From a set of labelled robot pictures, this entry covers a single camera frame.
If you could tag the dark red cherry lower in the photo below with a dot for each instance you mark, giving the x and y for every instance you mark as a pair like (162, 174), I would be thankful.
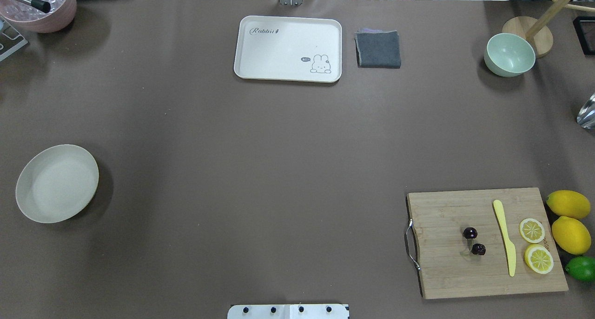
(478, 249)

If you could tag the lemon slice upper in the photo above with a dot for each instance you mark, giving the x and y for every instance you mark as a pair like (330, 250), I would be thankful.
(532, 230)

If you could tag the dark red cherry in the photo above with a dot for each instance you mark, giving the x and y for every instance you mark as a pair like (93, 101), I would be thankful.
(478, 249)
(470, 233)

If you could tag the cream rabbit tray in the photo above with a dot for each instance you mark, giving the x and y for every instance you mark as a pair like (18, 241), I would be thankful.
(289, 49)

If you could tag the purple cloth under grey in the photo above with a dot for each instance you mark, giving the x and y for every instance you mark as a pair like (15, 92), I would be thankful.
(368, 30)

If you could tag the yellow lemon far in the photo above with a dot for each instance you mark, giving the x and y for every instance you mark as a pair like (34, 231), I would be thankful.
(568, 203)

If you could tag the green lime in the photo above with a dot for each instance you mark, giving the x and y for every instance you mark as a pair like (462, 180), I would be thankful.
(581, 268)

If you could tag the steel tongs black tip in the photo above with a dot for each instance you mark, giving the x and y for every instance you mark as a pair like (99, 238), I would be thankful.
(41, 5)

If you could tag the yellow lemon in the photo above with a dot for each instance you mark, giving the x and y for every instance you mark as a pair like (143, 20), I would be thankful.
(571, 235)
(568, 203)

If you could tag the dark red cherry upper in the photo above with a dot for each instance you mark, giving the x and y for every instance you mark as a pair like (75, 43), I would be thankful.
(470, 233)

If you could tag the yellow lemon near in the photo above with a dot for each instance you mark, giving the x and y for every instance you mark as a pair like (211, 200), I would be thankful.
(571, 235)

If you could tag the beige round plate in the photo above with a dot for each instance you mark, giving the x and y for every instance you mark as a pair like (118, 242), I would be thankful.
(57, 184)

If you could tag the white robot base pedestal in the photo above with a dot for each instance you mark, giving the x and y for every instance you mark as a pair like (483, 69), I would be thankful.
(289, 311)

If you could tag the lemon slice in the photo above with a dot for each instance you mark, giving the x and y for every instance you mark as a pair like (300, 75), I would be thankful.
(538, 258)
(532, 230)

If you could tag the mint green bowl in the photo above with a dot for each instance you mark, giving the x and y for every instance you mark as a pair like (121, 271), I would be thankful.
(508, 55)

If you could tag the lemon slice lower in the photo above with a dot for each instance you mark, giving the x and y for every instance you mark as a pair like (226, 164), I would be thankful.
(538, 258)

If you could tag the wooden cup stand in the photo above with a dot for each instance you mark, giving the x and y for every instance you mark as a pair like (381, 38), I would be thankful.
(536, 32)

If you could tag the black framed tray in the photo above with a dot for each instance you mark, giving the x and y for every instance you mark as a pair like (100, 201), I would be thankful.
(585, 31)

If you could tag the yellow plastic knife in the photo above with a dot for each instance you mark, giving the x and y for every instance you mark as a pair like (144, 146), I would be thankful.
(509, 246)

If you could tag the bamboo cutting board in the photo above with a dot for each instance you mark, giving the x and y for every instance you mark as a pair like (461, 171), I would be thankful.
(447, 269)

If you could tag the stainless steel scoop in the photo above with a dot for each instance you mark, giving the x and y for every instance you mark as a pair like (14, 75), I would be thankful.
(586, 115)

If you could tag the grey folded cloth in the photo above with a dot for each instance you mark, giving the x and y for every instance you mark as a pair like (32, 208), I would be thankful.
(378, 50)

